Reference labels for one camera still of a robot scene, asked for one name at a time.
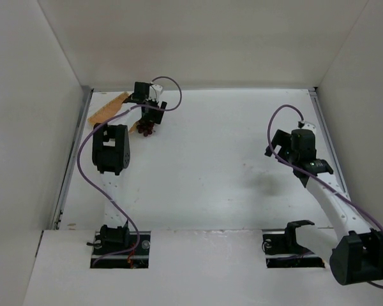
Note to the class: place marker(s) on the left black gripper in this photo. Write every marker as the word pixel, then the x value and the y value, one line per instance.
pixel 148 118

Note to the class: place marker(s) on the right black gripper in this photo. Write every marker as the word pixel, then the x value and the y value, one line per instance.
pixel 280 140

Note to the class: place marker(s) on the dark red fake grapes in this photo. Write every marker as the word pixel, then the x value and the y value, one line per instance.
pixel 145 128

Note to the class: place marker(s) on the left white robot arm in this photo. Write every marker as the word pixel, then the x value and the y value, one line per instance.
pixel 111 156

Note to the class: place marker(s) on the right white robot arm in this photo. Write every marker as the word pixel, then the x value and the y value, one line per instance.
pixel 355 255

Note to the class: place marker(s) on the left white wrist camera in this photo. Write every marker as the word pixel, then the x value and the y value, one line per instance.
pixel 155 92

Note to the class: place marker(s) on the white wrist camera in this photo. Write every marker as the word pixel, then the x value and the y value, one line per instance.
pixel 155 92
pixel 303 124

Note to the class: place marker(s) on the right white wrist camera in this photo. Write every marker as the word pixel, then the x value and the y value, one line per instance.
pixel 303 124

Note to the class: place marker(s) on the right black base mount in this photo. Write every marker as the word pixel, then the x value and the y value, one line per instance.
pixel 279 254

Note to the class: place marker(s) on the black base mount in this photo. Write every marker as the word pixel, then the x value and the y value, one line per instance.
pixel 279 254
pixel 109 255

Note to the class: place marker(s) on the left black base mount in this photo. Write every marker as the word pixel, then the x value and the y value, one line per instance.
pixel 109 255

